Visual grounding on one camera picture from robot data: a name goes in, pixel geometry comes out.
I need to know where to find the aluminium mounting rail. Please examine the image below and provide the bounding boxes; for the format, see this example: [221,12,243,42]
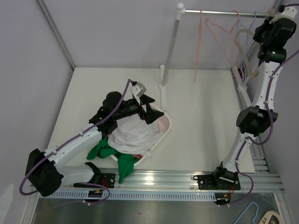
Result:
[30,169,285,193]

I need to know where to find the pink wire hanger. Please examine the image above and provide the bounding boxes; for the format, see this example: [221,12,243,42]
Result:
[194,12,202,82]
[205,11,245,81]

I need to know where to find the blue hanger on floor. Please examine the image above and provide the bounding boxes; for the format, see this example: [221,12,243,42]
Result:
[232,202,259,224]

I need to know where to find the wooden hanger on floor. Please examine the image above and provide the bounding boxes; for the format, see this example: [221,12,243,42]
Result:
[258,211,285,224]

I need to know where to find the light blue wire hanger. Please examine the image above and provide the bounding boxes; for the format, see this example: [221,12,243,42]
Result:
[236,12,256,78]

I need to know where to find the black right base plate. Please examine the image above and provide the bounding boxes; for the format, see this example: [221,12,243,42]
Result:
[192,174,241,190]

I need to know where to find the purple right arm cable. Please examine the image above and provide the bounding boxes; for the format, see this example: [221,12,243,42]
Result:
[228,3,299,207]

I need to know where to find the silver clothes rack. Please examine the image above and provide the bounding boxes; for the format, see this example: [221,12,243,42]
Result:
[159,0,284,111]

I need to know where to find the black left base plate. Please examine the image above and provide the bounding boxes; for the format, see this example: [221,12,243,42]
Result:
[73,173,115,189]

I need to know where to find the white slotted cable duct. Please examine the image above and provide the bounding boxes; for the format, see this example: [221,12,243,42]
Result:
[48,189,216,202]

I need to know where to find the coral red shirt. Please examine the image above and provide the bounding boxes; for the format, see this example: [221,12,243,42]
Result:
[133,154,143,159]

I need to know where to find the white t shirt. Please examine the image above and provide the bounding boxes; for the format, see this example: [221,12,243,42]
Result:
[108,115,162,157]

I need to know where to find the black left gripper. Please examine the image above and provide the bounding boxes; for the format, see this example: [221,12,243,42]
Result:
[113,94,163,124]

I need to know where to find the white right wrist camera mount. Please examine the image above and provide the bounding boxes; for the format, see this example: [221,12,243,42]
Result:
[269,6,298,24]

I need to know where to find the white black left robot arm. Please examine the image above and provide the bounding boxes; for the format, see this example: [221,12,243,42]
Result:
[24,91,164,196]

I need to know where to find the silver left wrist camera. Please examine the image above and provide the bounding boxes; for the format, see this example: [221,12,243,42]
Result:
[130,81,147,101]

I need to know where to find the green t shirt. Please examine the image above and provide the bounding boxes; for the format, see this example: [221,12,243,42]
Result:
[86,137,140,184]

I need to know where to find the beige wooden hanger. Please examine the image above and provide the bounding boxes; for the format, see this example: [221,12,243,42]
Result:
[233,8,276,79]

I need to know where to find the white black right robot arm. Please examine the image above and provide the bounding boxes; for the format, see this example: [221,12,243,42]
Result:
[213,17,297,189]

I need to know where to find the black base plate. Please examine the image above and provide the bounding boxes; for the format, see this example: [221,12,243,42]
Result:
[192,174,241,190]
[73,173,115,189]

